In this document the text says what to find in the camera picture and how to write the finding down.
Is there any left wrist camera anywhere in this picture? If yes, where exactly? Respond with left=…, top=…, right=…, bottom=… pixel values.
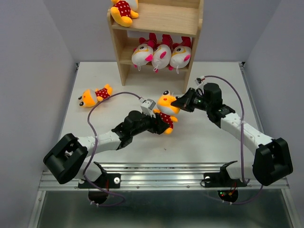
left=139, top=97, right=156, bottom=117

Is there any white pink plush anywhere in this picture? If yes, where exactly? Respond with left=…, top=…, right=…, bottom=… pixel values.
left=131, top=33, right=157, bottom=71
left=152, top=34, right=173, bottom=73
left=168, top=37, right=192, bottom=74

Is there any orange plush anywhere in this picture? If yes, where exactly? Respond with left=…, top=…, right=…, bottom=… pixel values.
left=78, top=84, right=113, bottom=107
left=110, top=0, right=139, bottom=27

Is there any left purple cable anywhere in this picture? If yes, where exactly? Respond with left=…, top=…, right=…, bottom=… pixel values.
left=83, top=92, right=126, bottom=207

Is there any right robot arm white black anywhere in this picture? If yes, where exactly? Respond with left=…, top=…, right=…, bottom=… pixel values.
left=171, top=83, right=293, bottom=186

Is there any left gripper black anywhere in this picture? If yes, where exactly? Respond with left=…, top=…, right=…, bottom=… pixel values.
left=131, top=110, right=169, bottom=137

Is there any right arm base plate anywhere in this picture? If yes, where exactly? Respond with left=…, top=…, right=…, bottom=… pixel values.
left=200, top=172, right=247, bottom=188

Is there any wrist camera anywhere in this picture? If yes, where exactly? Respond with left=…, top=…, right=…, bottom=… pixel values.
left=195, top=76, right=206, bottom=91
left=139, top=97, right=156, bottom=117

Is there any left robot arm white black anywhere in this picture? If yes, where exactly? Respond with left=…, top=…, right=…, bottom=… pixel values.
left=43, top=111, right=169, bottom=187

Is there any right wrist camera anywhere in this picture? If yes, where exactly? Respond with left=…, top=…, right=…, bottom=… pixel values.
left=195, top=76, right=206, bottom=91

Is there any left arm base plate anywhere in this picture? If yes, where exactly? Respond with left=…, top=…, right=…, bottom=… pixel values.
left=78, top=173, right=121, bottom=189

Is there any purple cable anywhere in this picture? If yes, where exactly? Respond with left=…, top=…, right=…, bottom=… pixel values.
left=201, top=75, right=264, bottom=205
left=83, top=92, right=126, bottom=207

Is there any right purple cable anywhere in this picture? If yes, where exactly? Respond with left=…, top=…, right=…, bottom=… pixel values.
left=201, top=75, right=264, bottom=205

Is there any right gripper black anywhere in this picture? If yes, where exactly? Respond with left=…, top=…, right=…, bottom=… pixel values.
left=170, top=88, right=211, bottom=113

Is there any wooden shelf unit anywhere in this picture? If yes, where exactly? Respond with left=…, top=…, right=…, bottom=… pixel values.
left=106, top=0, right=205, bottom=95

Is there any aluminium mounting rail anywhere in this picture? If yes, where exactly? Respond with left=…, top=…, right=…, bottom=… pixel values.
left=38, top=163, right=289, bottom=191

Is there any orange plush facing up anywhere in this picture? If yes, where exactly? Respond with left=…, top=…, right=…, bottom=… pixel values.
left=153, top=90, right=180, bottom=134

